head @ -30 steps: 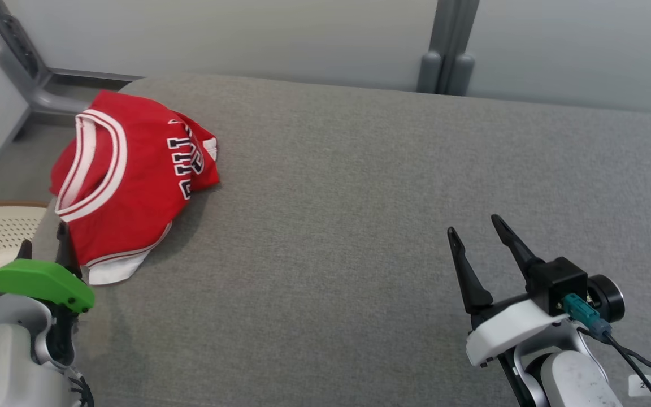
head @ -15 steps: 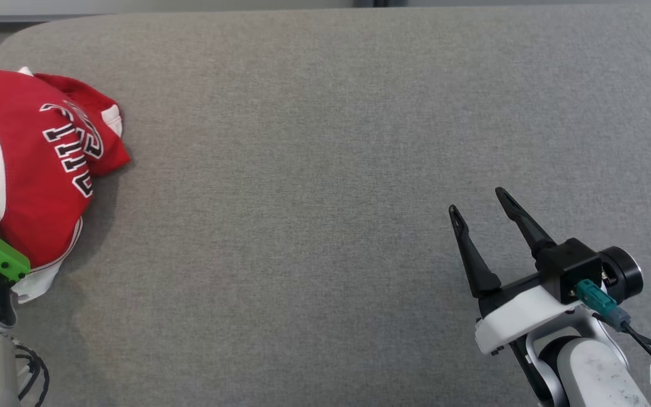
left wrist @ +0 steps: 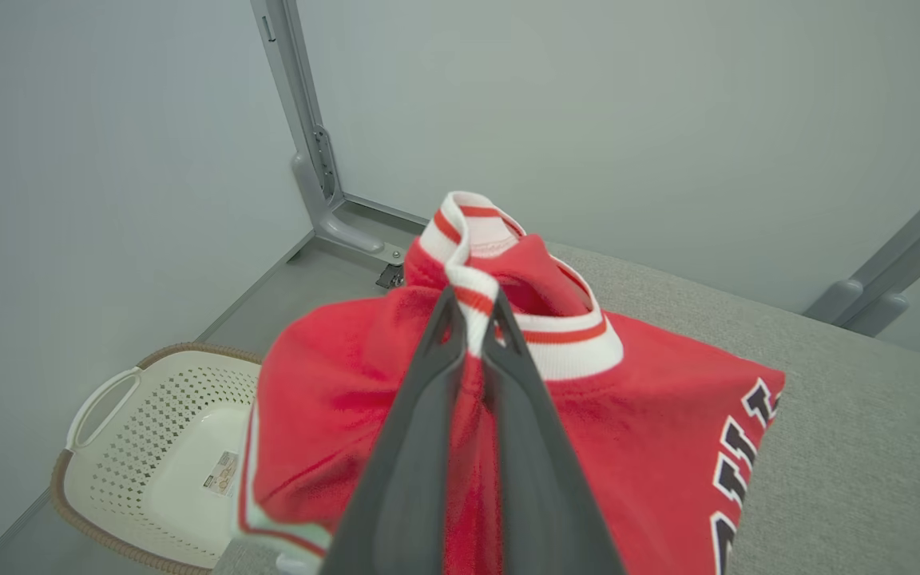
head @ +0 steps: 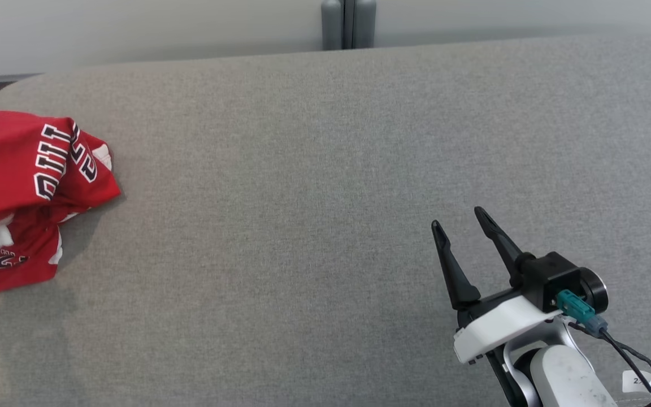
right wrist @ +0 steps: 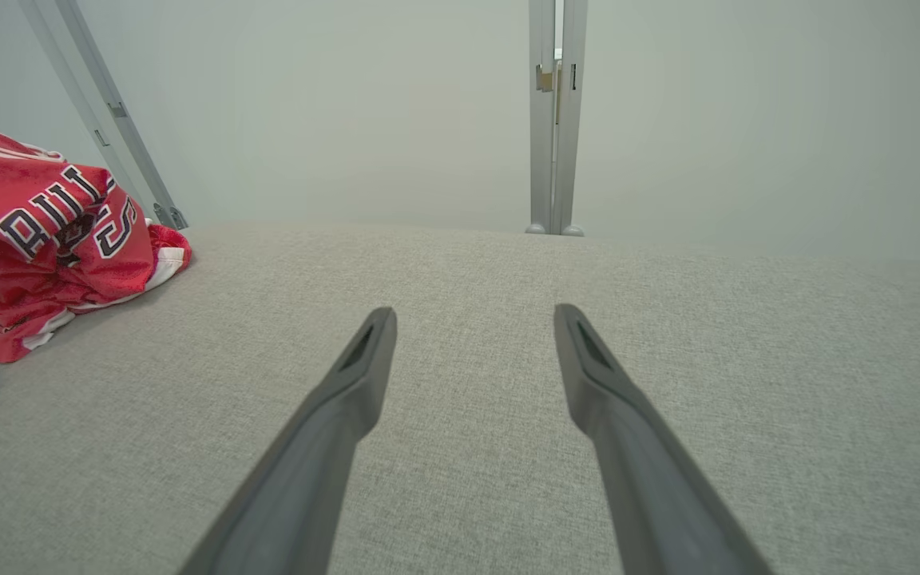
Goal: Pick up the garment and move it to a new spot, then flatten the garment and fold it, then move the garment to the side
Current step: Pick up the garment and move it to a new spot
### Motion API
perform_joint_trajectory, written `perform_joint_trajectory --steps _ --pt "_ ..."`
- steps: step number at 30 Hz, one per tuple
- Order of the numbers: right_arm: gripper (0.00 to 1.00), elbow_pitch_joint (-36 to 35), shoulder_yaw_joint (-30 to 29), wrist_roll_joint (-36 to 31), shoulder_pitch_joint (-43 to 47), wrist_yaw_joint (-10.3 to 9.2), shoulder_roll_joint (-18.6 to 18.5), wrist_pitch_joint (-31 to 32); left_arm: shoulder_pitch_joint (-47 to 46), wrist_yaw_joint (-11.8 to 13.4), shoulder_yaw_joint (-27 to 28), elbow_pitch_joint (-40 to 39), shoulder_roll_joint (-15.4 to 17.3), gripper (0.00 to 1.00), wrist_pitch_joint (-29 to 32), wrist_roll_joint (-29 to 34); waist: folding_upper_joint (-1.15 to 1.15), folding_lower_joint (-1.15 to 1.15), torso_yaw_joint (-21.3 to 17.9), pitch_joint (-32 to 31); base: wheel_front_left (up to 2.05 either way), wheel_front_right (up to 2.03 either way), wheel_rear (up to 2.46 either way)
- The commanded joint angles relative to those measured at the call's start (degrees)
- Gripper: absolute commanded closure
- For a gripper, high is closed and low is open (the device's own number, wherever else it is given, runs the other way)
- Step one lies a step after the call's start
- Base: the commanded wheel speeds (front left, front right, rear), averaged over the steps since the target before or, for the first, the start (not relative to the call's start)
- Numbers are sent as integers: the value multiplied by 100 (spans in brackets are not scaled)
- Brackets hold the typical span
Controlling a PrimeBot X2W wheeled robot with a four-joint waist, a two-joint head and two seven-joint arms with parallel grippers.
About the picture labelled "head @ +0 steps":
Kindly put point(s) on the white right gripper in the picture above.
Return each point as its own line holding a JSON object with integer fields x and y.
{"x": 500, "y": 325}

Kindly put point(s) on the red basketball jersey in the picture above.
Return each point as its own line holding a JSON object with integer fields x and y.
{"x": 14, "y": 169}

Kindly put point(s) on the grey fabric sofa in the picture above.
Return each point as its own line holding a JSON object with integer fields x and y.
{"x": 303, "y": 226}

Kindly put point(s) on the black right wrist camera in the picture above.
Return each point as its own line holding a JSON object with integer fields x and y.
{"x": 551, "y": 277}

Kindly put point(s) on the grey partition post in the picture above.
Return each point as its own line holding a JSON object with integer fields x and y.
{"x": 348, "y": 22}

